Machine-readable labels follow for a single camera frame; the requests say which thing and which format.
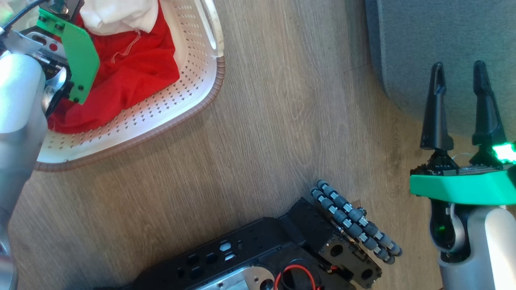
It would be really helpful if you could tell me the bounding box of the grey fabric sofa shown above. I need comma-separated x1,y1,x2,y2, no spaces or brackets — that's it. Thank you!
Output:
365,0,516,139

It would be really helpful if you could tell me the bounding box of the red garment with white stripes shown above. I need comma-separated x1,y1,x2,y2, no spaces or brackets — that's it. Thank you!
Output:
48,0,181,134

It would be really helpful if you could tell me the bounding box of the red wire loop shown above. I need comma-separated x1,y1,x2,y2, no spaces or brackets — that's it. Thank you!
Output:
274,264,322,290

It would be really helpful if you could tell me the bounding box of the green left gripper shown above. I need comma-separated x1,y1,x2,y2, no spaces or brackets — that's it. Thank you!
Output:
36,0,100,105

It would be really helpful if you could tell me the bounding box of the grey roller omni wheel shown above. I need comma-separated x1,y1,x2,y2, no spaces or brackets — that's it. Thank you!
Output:
310,179,402,265

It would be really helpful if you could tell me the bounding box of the white basket with brown rim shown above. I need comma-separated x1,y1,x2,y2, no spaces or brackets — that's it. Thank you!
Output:
34,0,225,173

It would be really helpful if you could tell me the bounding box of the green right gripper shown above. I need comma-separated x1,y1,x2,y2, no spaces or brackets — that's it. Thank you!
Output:
409,60,516,206

